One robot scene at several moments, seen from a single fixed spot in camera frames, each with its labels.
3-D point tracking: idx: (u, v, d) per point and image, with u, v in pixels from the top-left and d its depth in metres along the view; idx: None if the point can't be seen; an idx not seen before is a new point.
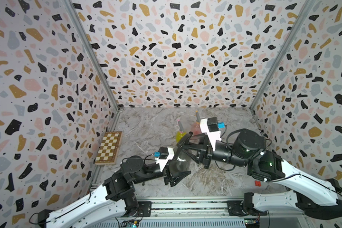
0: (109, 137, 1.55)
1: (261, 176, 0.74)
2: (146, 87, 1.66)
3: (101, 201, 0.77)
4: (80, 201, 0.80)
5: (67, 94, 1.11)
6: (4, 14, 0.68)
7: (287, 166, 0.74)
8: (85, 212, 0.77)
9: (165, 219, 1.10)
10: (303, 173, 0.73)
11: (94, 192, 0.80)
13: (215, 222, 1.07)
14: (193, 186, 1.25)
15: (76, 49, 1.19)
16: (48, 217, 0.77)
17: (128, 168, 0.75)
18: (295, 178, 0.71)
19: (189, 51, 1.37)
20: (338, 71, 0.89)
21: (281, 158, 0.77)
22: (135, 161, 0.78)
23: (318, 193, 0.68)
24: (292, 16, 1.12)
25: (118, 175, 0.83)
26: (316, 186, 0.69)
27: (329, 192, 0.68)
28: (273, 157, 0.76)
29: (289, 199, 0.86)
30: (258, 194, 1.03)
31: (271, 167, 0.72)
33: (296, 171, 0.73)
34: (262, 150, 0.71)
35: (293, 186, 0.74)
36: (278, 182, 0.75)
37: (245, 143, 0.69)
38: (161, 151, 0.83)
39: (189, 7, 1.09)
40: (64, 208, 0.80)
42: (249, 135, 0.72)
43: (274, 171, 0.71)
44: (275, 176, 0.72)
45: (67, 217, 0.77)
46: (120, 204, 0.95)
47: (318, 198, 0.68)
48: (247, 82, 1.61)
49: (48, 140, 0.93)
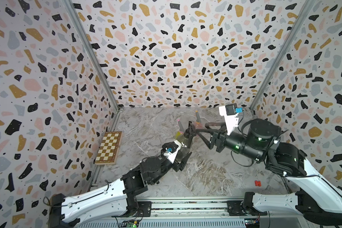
0: (109, 137, 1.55)
1: (280, 170, 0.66)
2: (146, 87, 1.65)
3: (118, 194, 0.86)
4: (99, 190, 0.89)
5: (67, 94, 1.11)
6: (4, 14, 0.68)
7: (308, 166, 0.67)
8: (100, 202, 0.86)
9: (165, 219, 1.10)
10: (322, 176, 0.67)
11: (112, 184, 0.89)
13: (215, 222, 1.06)
14: (193, 186, 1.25)
15: (76, 49, 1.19)
16: (64, 201, 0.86)
17: (147, 167, 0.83)
18: (315, 179, 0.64)
19: (189, 51, 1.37)
20: (338, 71, 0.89)
21: (303, 156, 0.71)
22: (153, 161, 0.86)
23: (332, 199, 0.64)
24: (292, 16, 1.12)
25: (135, 174, 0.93)
26: (332, 192, 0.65)
27: None
28: (297, 154, 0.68)
29: (290, 201, 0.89)
30: (258, 194, 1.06)
31: (295, 163, 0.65)
33: (316, 173, 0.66)
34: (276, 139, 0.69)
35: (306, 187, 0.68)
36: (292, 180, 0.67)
37: (258, 132, 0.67)
38: (173, 146, 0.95)
39: (189, 7, 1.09)
40: (80, 195, 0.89)
42: (261, 123, 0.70)
43: (296, 166, 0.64)
44: (296, 172, 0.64)
45: (83, 204, 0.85)
46: (122, 203, 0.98)
47: (329, 203, 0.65)
48: (247, 82, 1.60)
49: (48, 140, 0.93)
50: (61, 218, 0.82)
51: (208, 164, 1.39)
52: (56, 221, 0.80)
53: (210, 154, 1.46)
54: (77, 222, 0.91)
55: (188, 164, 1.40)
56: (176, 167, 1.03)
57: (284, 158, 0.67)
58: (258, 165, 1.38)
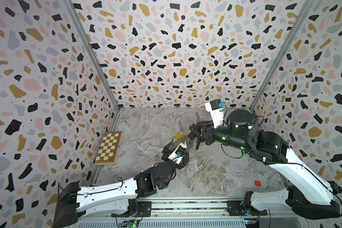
0: (109, 137, 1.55)
1: (261, 156, 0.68)
2: (146, 87, 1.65)
3: (131, 193, 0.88)
4: (114, 184, 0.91)
5: (67, 94, 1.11)
6: (3, 14, 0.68)
7: (292, 156, 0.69)
8: (112, 197, 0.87)
9: (165, 219, 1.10)
10: (306, 166, 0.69)
11: (126, 182, 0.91)
13: (215, 222, 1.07)
14: (193, 186, 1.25)
15: (76, 49, 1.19)
16: (80, 190, 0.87)
17: (159, 172, 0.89)
18: (297, 167, 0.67)
19: (189, 51, 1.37)
20: (338, 71, 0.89)
21: (287, 145, 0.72)
22: (163, 166, 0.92)
23: (316, 189, 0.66)
24: (292, 16, 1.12)
25: (147, 175, 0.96)
26: (316, 182, 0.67)
27: (326, 191, 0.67)
28: (280, 141, 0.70)
29: (281, 196, 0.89)
30: (256, 192, 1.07)
31: (276, 149, 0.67)
33: (299, 162, 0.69)
34: (250, 125, 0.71)
35: (291, 177, 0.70)
36: (274, 167, 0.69)
37: (234, 119, 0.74)
38: (182, 150, 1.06)
39: (189, 7, 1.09)
40: (95, 187, 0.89)
42: (238, 113, 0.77)
43: (277, 152, 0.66)
44: (277, 158, 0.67)
45: (98, 196, 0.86)
46: (124, 202, 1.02)
47: (314, 194, 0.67)
48: (247, 82, 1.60)
49: (48, 140, 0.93)
50: (75, 206, 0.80)
51: (208, 164, 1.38)
52: (71, 207, 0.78)
53: (210, 154, 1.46)
54: (83, 213, 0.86)
55: (188, 164, 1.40)
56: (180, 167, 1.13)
57: (264, 145, 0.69)
58: (258, 165, 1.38)
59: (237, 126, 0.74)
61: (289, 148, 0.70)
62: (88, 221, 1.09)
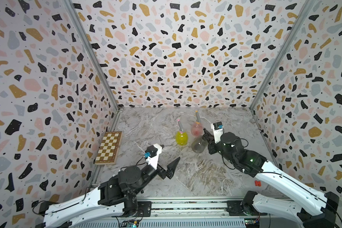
0: (109, 137, 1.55)
1: (241, 167, 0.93)
2: (146, 87, 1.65)
3: (94, 204, 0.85)
4: (78, 198, 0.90)
5: (67, 94, 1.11)
6: (3, 14, 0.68)
7: (270, 166, 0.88)
8: (75, 212, 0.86)
9: (165, 219, 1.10)
10: (286, 175, 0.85)
11: (89, 194, 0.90)
13: (215, 222, 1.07)
14: (193, 186, 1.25)
15: (76, 49, 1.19)
16: (47, 209, 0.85)
17: (124, 177, 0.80)
18: (274, 176, 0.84)
19: (189, 51, 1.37)
20: (338, 71, 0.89)
21: (266, 159, 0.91)
22: (132, 171, 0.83)
23: (299, 195, 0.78)
24: (292, 16, 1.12)
25: (112, 182, 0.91)
26: (299, 189, 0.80)
27: (316, 198, 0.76)
28: (259, 158, 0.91)
29: (292, 208, 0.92)
30: (260, 194, 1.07)
31: (251, 162, 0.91)
33: (278, 172, 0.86)
34: (232, 143, 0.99)
35: (279, 187, 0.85)
36: (259, 178, 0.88)
37: (222, 139, 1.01)
38: (150, 150, 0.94)
39: (189, 7, 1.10)
40: (61, 204, 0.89)
42: (228, 134, 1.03)
43: (251, 165, 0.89)
44: (252, 170, 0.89)
45: (62, 213, 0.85)
46: (118, 206, 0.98)
47: (305, 204, 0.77)
48: (247, 82, 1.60)
49: (48, 140, 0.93)
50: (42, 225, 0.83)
51: (208, 164, 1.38)
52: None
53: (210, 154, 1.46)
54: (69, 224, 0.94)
55: (188, 163, 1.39)
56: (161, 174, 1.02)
57: (244, 160, 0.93)
58: None
59: (224, 144, 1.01)
61: (266, 161, 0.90)
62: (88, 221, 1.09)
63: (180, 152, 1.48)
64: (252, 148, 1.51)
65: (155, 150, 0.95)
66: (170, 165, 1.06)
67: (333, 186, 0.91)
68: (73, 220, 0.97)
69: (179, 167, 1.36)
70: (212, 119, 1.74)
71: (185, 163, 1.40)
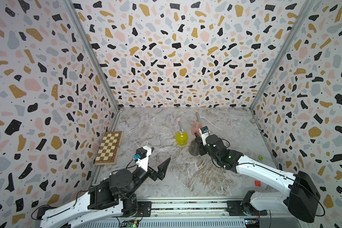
0: (109, 137, 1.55)
1: (222, 164, 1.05)
2: (146, 87, 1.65)
3: (84, 209, 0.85)
4: (70, 203, 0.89)
5: (67, 94, 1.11)
6: (4, 14, 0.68)
7: (244, 158, 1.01)
8: (69, 217, 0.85)
9: (165, 219, 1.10)
10: (259, 164, 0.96)
11: (80, 199, 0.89)
13: (215, 222, 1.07)
14: (193, 186, 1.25)
15: (76, 49, 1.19)
16: (43, 214, 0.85)
17: (115, 182, 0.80)
18: (248, 166, 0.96)
19: (189, 51, 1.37)
20: (338, 71, 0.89)
21: (242, 154, 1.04)
22: (123, 175, 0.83)
23: (270, 178, 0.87)
24: (292, 16, 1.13)
25: (102, 186, 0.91)
26: (270, 173, 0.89)
27: (284, 178, 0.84)
28: (237, 155, 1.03)
29: (281, 196, 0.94)
30: (256, 193, 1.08)
31: (229, 159, 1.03)
33: (251, 162, 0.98)
34: (214, 144, 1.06)
35: (255, 176, 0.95)
36: (239, 172, 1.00)
37: (206, 140, 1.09)
38: (140, 152, 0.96)
39: (189, 7, 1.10)
40: (56, 208, 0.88)
42: (212, 136, 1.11)
43: (231, 161, 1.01)
44: (232, 166, 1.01)
45: (57, 218, 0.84)
46: (118, 206, 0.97)
47: (277, 185, 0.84)
48: (247, 82, 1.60)
49: (48, 140, 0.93)
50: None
51: (208, 164, 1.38)
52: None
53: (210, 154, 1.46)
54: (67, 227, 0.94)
55: (188, 164, 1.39)
56: (152, 176, 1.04)
57: (225, 158, 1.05)
58: None
59: (209, 145, 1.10)
61: (242, 156, 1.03)
62: None
63: (180, 152, 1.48)
64: (253, 148, 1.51)
65: (144, 152, 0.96)
66: (161, 165, 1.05)
67: (333, 186, 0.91)
68: (72, 223, 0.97)
69: (180, 167, 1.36)
70: (212, 119, 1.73)
71: (185, 163, 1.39)
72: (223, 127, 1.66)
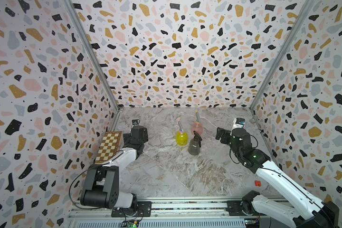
0: (109, 137, 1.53)
1: (242, 161, 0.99)
2: (146, 87, 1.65)
3: (132, 149, 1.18)
4: (118, 153, 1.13)
5: (67, 94, 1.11)
6: (4, 14, 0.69)
7: (271, 165, 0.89)
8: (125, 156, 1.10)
9: (165, 219, 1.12)
10: (285, 175, 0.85)
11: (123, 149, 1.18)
13: (215, 222, 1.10)
14: (193, 186, 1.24)
15: (76, 49, 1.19)
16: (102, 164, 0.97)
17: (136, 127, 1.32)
18: (273, 174, 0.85)
19: (189, 51, 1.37)
20: (338, 71, 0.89)
21: (270, 158, 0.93)
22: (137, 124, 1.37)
23: (295, 196, 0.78)
24: (292, 16, 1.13)
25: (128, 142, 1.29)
26: (295, 190, 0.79)
27: (310, 202, 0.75)
28: (263, 156, 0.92)
29: (290, 213, 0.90)
30: (262, 196, 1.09)
31: (253, 158, 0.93)
33: (278, 171, 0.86)
34: (241, 137, 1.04)
35: (275, 185, 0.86)
36: (259, 175, 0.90)
37: (233, 132, 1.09)
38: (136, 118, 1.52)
39: (189, 7, 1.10)
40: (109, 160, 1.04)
42: (239, 129, 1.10)
43: (253, 161, 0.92)
44: (253, 165, 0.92)
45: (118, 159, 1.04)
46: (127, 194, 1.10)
47: (299, 206, 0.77)
48: (247, 82, 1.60)
49: (48, 140, 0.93)
50: None
51: (208, 164, 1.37)
52: None
53: (210, 154, 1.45)
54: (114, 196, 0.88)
55: (188, 164, 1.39)
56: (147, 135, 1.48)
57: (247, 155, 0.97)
58: None
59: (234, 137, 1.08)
61: (269, 160, 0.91)
62: (88, 221, 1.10)
63: (180, 152, 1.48)
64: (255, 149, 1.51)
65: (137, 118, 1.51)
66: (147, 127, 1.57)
67: (333, 186, 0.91)
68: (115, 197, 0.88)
69: (180, 167, 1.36)
70: (212, 119, 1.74)
71: (185, 163, 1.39)
72: (223, 127, 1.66)
